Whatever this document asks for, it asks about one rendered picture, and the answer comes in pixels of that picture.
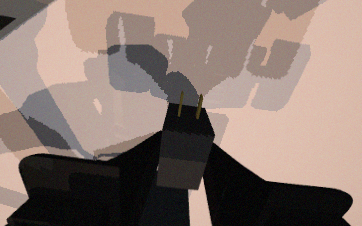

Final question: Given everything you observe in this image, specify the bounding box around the black two-prong plug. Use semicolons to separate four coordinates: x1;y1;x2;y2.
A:
156;91;215;190

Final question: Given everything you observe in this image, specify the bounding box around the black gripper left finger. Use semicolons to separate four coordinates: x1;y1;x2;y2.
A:
18;131;162;226

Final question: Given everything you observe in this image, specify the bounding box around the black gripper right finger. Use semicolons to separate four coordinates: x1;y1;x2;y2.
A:
203;142;353;226

